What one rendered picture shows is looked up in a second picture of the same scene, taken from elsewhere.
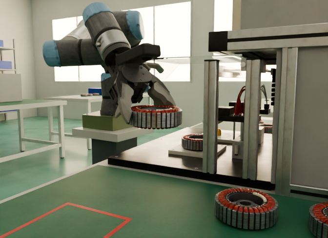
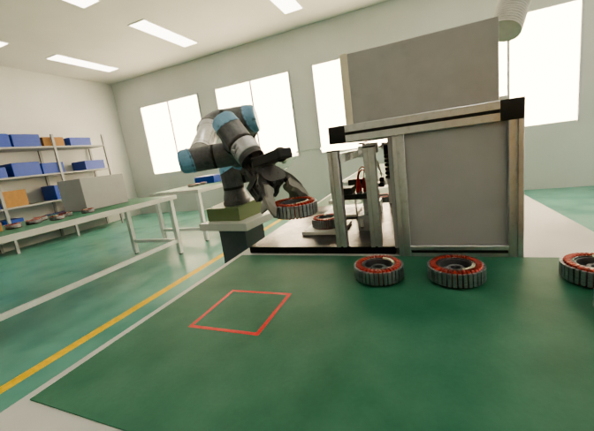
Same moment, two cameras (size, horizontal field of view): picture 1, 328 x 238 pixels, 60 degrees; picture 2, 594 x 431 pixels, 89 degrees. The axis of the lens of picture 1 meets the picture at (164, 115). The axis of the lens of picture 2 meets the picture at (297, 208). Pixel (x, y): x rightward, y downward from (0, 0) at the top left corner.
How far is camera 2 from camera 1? 17 cm
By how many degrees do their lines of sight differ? 5
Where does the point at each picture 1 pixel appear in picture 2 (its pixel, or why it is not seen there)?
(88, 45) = (219, 150)
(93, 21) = (224, 131)
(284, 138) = (401, 209)
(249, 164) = (375, 235)
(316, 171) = (430, 232)
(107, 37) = (241, 144)
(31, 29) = (118, 121)
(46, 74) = (143, 168)
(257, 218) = (390, 276)
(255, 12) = (363, 103)
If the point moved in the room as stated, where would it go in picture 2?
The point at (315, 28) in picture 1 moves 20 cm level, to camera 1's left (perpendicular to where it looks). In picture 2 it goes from (415, 117) to (335, 127)
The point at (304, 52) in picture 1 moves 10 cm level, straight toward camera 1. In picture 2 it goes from (409, 137) to (409, 137)
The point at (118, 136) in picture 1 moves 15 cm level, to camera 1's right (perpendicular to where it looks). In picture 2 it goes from (247, 225) to (277, 221)
